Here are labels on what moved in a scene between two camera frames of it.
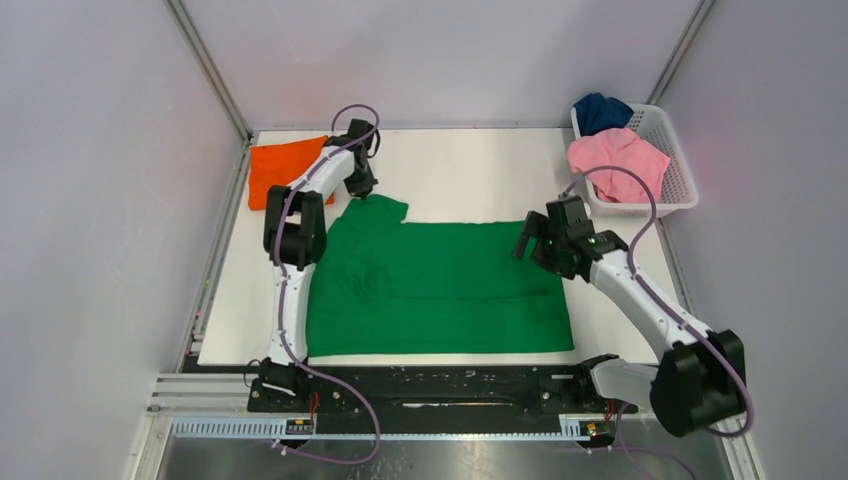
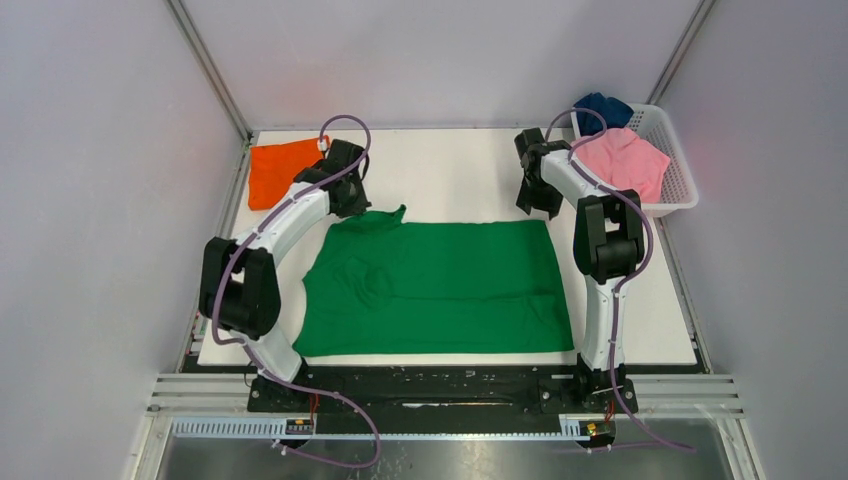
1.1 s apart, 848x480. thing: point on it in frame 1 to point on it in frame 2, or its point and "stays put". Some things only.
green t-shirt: (381, 287) stays put
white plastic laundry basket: (680, 189) stays put
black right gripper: (534, 226) to (526, 200)
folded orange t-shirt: (278, 164) stays put
